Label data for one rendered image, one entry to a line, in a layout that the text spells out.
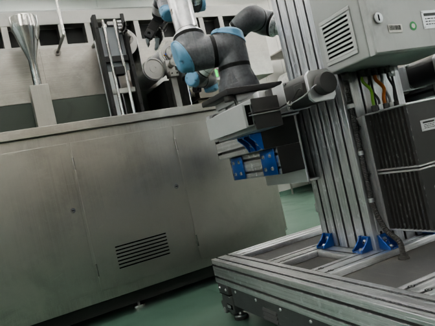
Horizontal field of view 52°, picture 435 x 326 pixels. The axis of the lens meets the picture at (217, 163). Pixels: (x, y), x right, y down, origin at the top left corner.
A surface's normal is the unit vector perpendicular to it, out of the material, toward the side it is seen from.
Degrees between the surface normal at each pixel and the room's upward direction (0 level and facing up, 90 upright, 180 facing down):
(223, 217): 90
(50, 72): 90
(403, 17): 89
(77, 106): 90
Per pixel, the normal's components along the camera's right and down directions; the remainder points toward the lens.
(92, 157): 0.43, -0.10
